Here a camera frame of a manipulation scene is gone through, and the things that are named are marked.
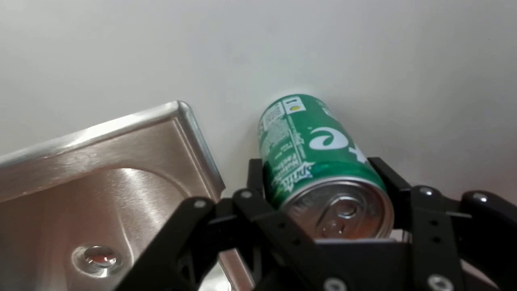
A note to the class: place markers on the stainless steel sink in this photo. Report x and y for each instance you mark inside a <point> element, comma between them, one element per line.
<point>78,211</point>

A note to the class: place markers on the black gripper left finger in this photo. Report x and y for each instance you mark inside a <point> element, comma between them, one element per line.
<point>254,242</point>

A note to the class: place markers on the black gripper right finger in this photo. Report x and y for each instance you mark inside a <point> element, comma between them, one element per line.
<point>467,245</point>

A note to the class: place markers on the green sprite can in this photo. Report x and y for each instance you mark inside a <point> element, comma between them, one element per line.
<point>315,172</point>

